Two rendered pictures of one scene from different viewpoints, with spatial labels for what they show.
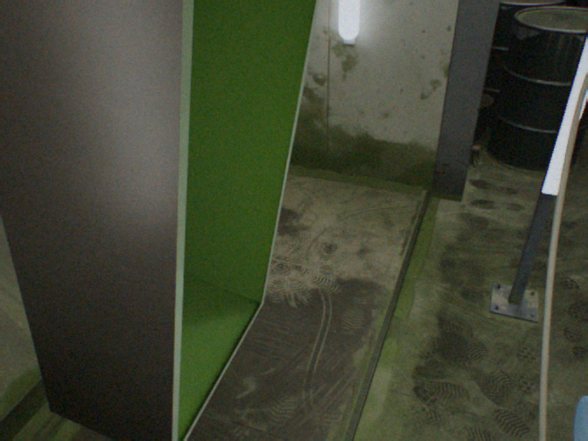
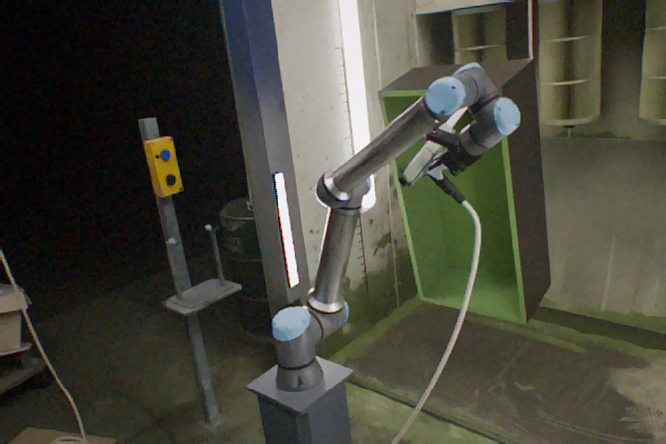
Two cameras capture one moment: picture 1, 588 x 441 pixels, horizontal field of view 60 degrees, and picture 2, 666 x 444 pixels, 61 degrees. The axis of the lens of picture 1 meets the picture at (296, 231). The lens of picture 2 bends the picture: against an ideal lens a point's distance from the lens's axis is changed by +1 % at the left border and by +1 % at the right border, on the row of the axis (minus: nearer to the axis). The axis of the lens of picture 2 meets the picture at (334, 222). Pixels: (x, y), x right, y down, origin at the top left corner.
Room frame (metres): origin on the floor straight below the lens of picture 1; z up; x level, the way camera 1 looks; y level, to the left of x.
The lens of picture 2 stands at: (1.29, -2.44, 1.88)
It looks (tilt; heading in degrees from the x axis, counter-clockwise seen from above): 18 degrees down; 111
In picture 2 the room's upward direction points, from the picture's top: 7 degrees counter-clockwise
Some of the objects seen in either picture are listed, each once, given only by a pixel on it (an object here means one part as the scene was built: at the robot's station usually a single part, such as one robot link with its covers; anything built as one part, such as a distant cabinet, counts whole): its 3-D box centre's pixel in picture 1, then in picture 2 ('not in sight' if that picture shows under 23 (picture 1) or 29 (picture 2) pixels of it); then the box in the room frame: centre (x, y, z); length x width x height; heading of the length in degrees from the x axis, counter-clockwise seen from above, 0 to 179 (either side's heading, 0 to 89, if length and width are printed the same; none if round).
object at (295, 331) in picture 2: not in sight; (294, 334); (0.42, -0.73, 0.83); 0.17 x 0.15 x 0.18; 71
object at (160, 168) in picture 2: not in sight; (164, 166); (-0.31, -0.33, 1.42); 0.12 x 0.06 x 0.26; 68
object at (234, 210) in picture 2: not in sight; (261, 207); (-0.46, 0.81, 0.86); 0.54 x 0.54 x 0.01
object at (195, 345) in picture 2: not in sight; (182, 283); (-0.36, -0.31, 0.82); 0.06 x 0.06 x 1.64; 68
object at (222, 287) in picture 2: not in sight; (197, 264); (-0.21, -0.37, 0.95); 0.26 x 0.15 x 0.32; 68
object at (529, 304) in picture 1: (514, 302); not in sight; (1.68, -0.98, 0.01); 0.20 x 0.20 x 0.01; 68
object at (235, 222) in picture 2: not in sight; (271, 264); (-0.46, 0.81, 0.44); 0.59 x 0.58 x 0.89; 139
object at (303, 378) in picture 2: not in sight; (297, 367); (0.42, -0.74, 0.69); 0.19 x 0.19 x 0.10
